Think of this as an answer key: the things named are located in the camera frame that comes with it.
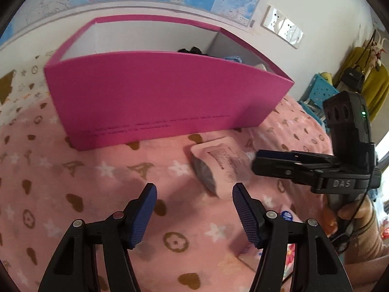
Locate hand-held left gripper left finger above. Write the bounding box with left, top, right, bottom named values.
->
left=38, top=183, right=158, bottom=292

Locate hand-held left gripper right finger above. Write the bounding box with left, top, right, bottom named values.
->
left=232, top=183, right=355, bottom=292

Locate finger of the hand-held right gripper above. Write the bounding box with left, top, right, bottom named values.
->
left=257, top=150, right=335, bottom=165
left=252, top=158, right=338, bottom=186

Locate pink soft packet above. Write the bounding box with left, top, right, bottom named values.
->
left=190, top=137, right=255, bottom=198

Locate pink cardboard box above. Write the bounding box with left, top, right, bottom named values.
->
left=43, top=15, right=295, bottom=152

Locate person's right forearm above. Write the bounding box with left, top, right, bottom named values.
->
left=343, top=195, right=389, bottom=268

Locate person's right hand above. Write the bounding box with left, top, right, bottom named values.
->
left=322, top=196, right=370, bottom=230

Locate blue plastic basket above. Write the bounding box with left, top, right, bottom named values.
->
left=299, top=73, right=340, bottom=129

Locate yellow garment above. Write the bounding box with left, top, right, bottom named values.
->
left=340, top=46, right=389, bottom=123

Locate black handbag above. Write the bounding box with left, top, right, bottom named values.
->
left=343, top=66, right=366, bottom=92

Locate floral packet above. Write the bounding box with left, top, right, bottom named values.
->
left=283, top=243, right=297, bottom=281

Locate pink patterned blanket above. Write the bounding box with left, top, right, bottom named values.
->
left=0, top=96, right=335, bottom=292

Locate white plush rabbit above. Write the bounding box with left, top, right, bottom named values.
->
left=370, top=38, right=387, bottom=71

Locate black cloth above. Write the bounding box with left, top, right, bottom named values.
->
left=177, top=46, right=211, bottom=57

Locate white patterned cloth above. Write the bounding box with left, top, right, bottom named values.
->
left=0, top=53, right=59, bottom=126

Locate black cable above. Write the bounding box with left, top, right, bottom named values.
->
left=330, top=189, right=369, bottom=250

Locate white wall socket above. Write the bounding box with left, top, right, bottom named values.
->
left=261, top=5, right=285, bottom=35
left=278, top=18, right=304, bottom=50

